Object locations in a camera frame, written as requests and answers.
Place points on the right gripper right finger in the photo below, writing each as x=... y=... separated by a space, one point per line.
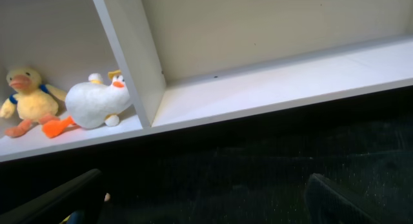
x=332 y=204

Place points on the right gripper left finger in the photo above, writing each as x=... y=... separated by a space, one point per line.
x=64 y=198

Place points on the yellow rattle drum toy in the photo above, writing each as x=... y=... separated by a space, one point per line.
x=107 y=197

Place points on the white plush duck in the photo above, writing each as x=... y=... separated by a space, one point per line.
x=93 y=104

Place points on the yellow plush duck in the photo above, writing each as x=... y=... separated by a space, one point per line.
x=32 y=104

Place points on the white shelf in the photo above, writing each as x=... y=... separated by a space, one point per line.
x=258 y=88

